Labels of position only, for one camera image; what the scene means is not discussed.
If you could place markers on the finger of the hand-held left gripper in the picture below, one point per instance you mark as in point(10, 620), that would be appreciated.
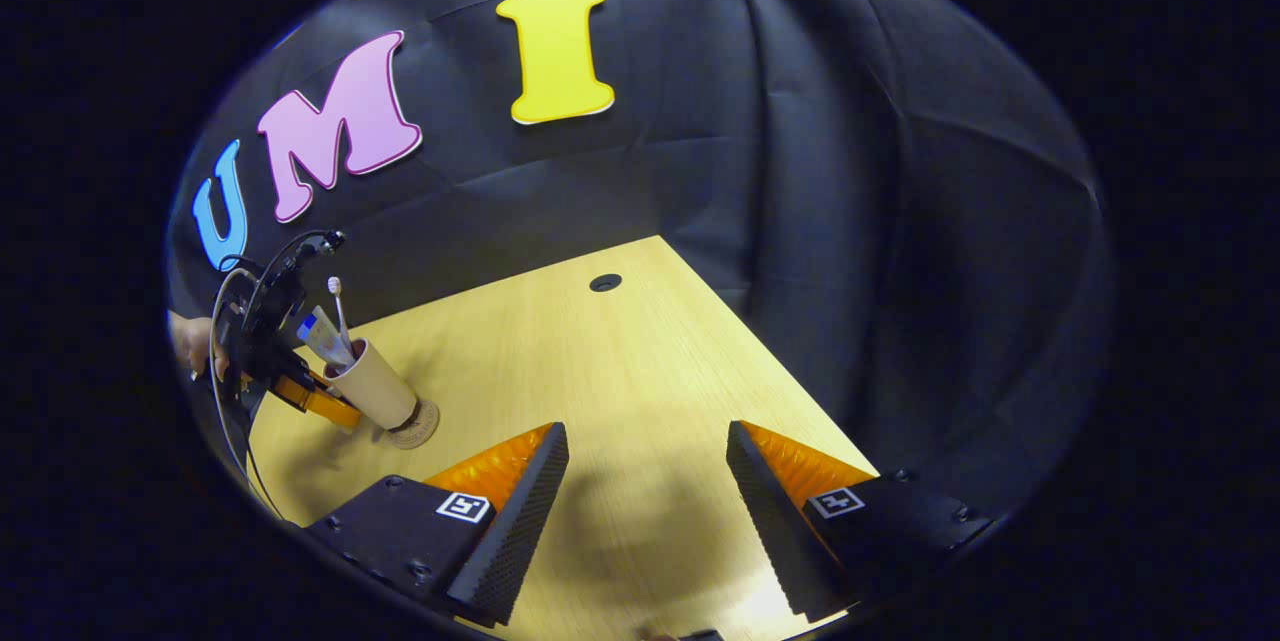
point(320, 403)

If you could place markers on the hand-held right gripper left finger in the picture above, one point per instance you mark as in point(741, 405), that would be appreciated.
point(520, 511)

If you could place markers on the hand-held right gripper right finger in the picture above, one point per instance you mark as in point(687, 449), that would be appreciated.
point(770, 511)

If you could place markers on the white toothpaste tube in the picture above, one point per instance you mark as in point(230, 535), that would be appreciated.
point(318, 331)

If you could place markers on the beige cup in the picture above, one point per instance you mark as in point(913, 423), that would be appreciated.
point(380, 391)

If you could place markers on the pale pink toothbrush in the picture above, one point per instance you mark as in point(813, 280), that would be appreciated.
point(336, 299)

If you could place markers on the round brown coaster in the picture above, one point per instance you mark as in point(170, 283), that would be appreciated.
point(424, 431)

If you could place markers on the wooden desktop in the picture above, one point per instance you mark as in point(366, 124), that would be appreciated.
point(620, 371)

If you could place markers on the black backdrop cloth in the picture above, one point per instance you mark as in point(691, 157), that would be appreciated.
point(800, 171)

